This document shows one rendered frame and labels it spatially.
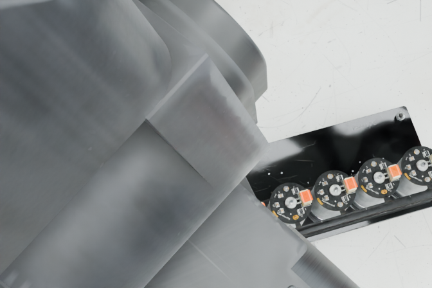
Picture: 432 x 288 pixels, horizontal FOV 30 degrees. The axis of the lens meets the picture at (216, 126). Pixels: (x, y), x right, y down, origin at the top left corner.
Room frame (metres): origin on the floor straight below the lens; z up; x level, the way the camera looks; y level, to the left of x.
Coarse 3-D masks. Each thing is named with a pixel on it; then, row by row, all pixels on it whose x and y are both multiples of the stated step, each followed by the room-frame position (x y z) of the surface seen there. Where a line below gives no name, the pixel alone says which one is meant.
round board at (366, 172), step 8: (368, 160) 0.15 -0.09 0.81; (376, 160) 0.15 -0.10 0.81; (384, 160) 0.15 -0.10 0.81; (360, 168) 0.14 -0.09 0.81; (368, 168) 0.14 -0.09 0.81; (376, 168) 0.14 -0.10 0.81; (384, 168) 0.15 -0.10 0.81; (360, 176) 0.14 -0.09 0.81; (368, 176) 0.14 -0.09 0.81; (360, 184) 0.13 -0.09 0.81; (368, 184) 0.13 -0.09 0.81; (376, 184) 0.13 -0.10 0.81; (384, 184) 0.13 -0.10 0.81; (392, 184) 0.14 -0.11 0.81; (368, 192) 0.13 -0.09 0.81; (376, 192) 0.13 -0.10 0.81; (392, 192) 0.13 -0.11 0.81
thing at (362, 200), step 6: (378, 174) 0.14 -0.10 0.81; (378, 180) 0.14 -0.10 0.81; (384, 180) 0.14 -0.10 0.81; (360, 186) 0.13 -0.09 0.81; (360, 192) 0.13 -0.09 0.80; (384, 192) 0.13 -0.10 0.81; (360, 198) 0.13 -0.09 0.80; (366, 198) 0.13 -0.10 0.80; (372, 198) 0.13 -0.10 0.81; (354, 204) 0.13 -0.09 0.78; (360, 204) 0.13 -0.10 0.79; (366, 204) 0.13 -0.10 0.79; (372, 204) 0.13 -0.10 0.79
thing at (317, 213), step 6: (330, 186) 0.13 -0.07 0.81; (336, 186) 0.13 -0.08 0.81; (312, 192) 0.13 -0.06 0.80; (330, 192) 0.13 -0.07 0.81; (336, 192) 0.13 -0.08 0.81; (312, 198) 0.13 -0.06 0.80; (312, 204) 0.12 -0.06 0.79; (318, 204) 0.12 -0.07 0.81; (312, 210) 0.12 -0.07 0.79; (318, 210) 0.12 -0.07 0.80; (324, 210) 0.12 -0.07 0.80; (330, 210) 0.12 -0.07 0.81; (312, 216) 0.12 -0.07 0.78; (318, 216) 0.12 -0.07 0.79; (324, 216) 0.12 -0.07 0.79; (330, 216) 0.12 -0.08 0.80
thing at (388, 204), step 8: (424, 192) 0.13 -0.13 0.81; (384, 200) 0.13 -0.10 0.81; (392, 200) 0.13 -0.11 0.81; (400, 200) 0.13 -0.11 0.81; (408, 200) 0.13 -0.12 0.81; (416, 200) 0.13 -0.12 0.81; (368, 208) 0.12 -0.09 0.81; (376, 208) 0.12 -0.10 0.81; (384, 208) 0.12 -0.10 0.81; (392, 208) 0.12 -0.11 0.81; (336, 216) 0.11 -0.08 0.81; (344, 216) 0.11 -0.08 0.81; (352, 216) 0.11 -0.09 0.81; (360, 216) 0.11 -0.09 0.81; (296, 224) 0.11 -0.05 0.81; (312, 224) 0.11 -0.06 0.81; (320, 224) 0.11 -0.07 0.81; (328, 224) 0.11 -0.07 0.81; (336, 224) 0.11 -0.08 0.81; (304, 232) 0.10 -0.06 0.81
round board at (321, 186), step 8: (320, 176) 0.14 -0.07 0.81; (336, 176) 0.14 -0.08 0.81; (344, 176) 0.14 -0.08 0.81; (320, 184) 0.13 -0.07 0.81; (328, 184) 0.13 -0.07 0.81; (320, 192) 0.13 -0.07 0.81; (328, 192) 0.13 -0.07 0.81; (344, 192) 0.13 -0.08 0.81; (352, 192) 0.13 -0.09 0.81; (320, 200) 0.12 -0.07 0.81; (328, 200) 0.12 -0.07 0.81; (336, 200) 0.12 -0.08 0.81; (344, 200) 0.12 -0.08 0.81; (352, 200) 0.12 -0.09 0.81; (328, 208) 0.12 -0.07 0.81; (336, 208) 0.12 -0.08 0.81; (344, 208) 0.12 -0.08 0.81
